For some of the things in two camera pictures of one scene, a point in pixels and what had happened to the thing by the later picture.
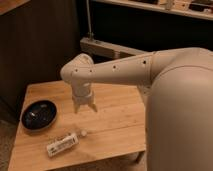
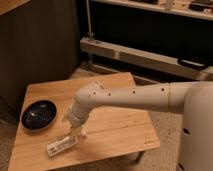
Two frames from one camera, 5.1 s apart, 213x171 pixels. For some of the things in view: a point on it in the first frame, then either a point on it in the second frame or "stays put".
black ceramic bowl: [39, 115] stays put
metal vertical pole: [90, 33] stays put
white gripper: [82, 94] -> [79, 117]
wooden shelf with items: [202, 9] stays put
